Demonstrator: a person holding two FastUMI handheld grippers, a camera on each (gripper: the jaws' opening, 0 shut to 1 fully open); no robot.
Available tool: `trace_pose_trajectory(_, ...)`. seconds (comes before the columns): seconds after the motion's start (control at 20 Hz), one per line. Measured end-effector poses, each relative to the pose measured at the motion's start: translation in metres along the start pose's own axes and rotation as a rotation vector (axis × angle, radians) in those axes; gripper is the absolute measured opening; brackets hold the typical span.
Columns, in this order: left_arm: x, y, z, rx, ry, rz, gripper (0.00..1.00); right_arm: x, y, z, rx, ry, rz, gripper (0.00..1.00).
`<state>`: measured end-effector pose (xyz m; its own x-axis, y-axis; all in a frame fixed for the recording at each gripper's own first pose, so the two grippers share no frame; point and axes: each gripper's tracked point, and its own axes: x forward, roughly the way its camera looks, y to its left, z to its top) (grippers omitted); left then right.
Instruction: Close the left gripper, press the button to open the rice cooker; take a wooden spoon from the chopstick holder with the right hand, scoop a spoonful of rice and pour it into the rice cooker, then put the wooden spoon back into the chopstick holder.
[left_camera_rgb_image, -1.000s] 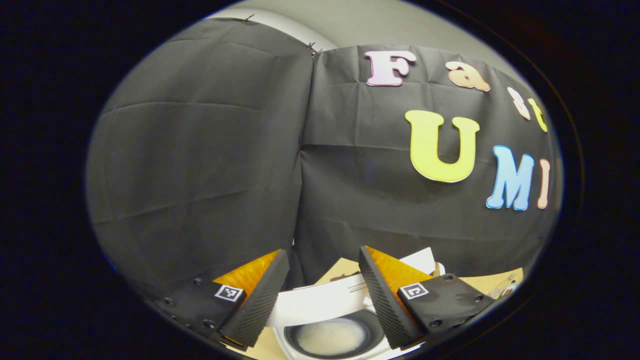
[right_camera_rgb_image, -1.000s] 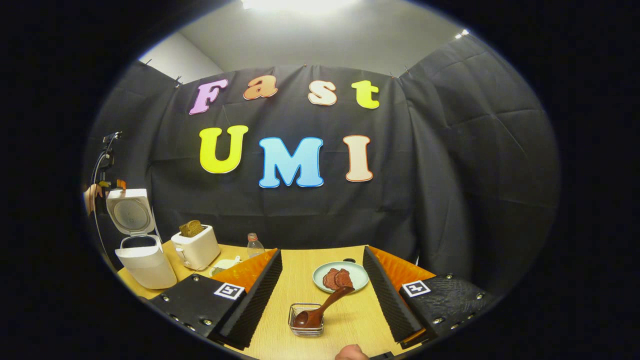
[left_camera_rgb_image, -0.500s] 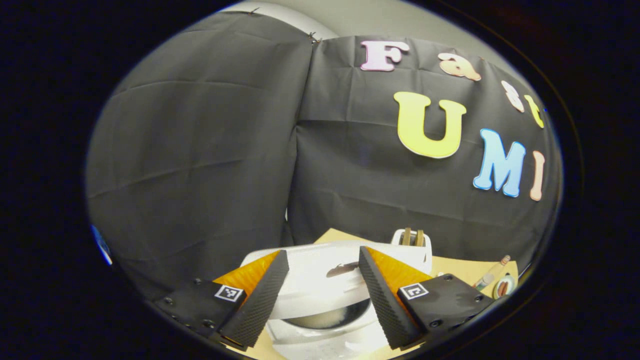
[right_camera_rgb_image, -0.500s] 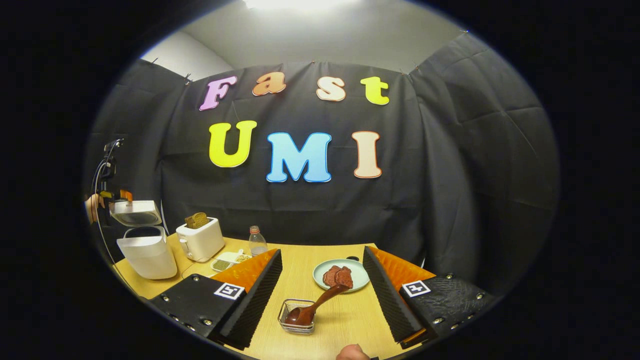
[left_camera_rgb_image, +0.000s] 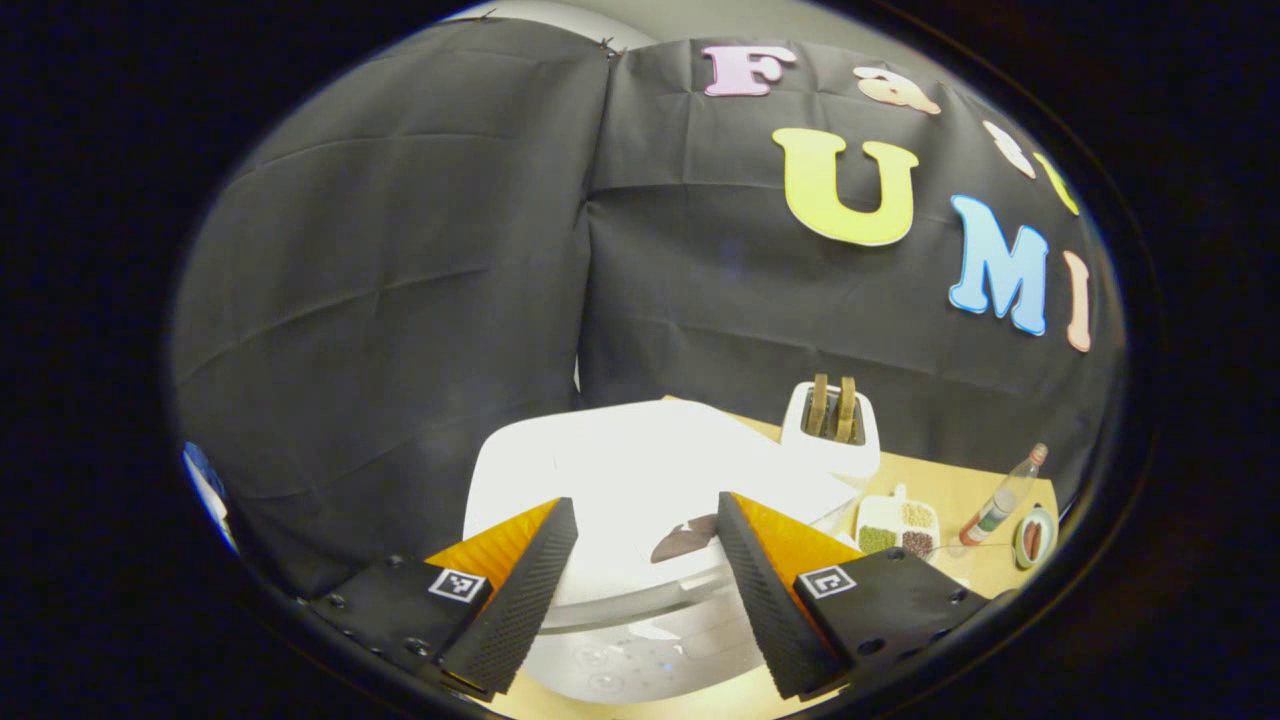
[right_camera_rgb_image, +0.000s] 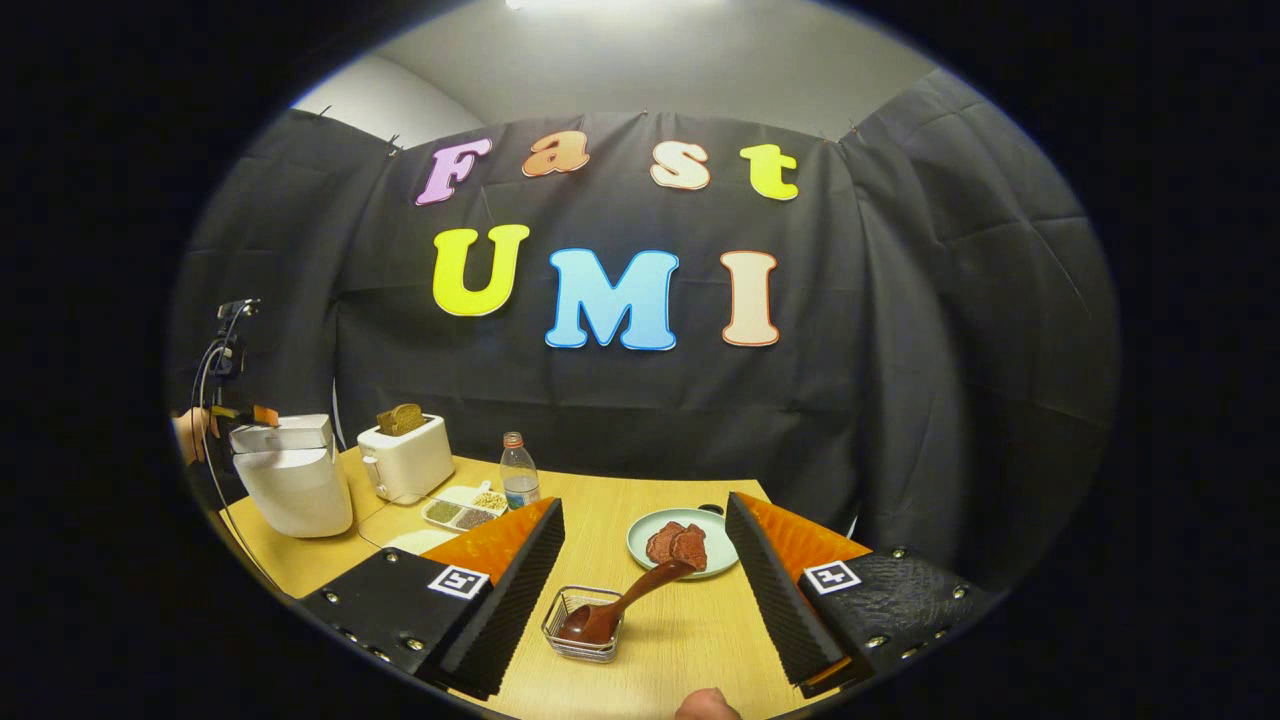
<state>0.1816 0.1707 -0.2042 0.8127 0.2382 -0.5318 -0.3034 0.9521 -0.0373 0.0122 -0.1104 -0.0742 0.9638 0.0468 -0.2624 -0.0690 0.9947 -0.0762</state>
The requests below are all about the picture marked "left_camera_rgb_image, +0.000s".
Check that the clear plastic bottle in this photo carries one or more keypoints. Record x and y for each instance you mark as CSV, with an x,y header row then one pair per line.
x,y
995,510

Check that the white compartment tray with grains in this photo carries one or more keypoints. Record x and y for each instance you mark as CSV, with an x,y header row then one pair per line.
x,y
880,512

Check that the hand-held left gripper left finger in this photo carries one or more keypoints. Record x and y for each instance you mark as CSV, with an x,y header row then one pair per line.
x,y
525,600

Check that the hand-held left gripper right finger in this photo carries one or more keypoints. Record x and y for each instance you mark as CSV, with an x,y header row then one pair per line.
x,y
765,600

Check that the light green plate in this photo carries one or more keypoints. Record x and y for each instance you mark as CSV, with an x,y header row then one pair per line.
x,y
1048,525

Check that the white rice cooker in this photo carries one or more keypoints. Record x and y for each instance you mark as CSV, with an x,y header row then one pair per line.
x,y
640,460

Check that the black backdrop cloth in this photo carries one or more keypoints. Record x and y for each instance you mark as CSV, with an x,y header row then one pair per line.
x,y
400,300

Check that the brown toast slice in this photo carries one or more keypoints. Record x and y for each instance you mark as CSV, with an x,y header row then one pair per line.
x,y
818,405
846,410

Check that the white toaster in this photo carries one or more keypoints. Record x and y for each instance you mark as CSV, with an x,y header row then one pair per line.
x,y
830,462

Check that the red sausage slice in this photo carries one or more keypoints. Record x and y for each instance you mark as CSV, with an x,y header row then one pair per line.
x,y
1032,540

